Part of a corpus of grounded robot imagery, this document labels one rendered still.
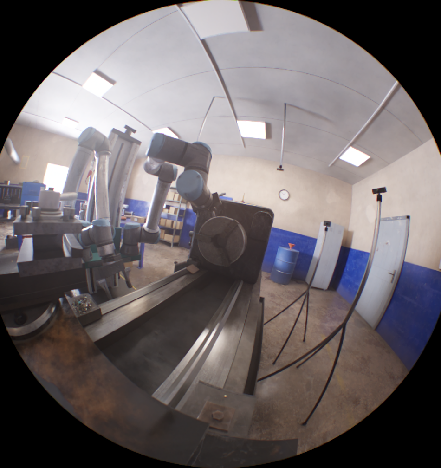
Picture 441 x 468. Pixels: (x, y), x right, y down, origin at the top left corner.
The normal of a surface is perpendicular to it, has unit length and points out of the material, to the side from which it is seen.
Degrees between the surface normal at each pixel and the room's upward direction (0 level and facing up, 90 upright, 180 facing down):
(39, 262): 90
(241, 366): 0
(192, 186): 88
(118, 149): 90
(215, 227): 90
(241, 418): 0
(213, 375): 0
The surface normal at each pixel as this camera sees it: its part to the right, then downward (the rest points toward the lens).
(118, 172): 0.90, 0.24
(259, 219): -0.29, 0.03
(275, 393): 0.22, -0.97
